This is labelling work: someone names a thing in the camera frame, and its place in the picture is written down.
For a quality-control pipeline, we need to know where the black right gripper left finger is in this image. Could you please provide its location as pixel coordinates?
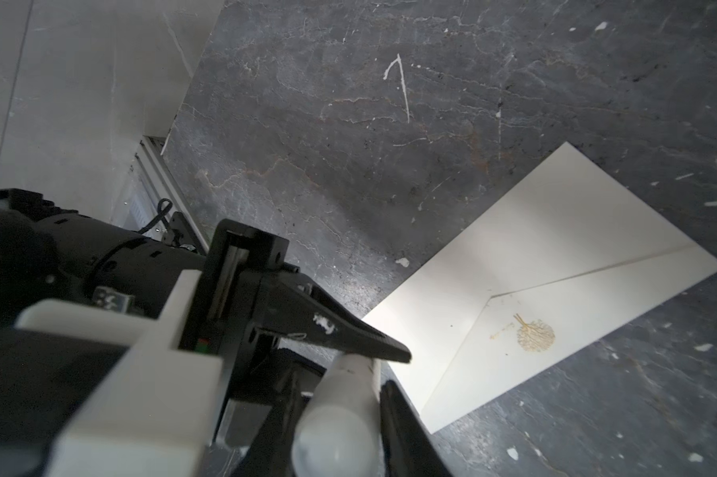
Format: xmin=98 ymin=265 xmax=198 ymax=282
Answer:
xmin=231 ymin=374 xmax=305 ymax=477

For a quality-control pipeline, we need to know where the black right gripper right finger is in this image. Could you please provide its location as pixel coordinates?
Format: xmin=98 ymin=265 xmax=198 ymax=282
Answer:
xmin=380 ymin=380 xmax=452 ymax=477

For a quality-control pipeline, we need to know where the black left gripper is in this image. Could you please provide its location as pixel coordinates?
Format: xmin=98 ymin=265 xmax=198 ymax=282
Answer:
xmin=178 ymin=219 xmax=411 ymax=405

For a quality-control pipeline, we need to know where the white paper envelope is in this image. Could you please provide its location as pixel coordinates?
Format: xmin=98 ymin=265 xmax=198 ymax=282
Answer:
xmin=366 ymin=143 xmax=717 ymax=432

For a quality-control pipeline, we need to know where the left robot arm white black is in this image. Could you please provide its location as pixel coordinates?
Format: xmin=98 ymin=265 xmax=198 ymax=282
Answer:
xmin=0 ymin=189 xmax=411 ymax=474

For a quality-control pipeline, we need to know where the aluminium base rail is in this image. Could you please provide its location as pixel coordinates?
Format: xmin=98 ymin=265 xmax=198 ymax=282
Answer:
xmin=110 ymin=136 xmax=209 ymax=256

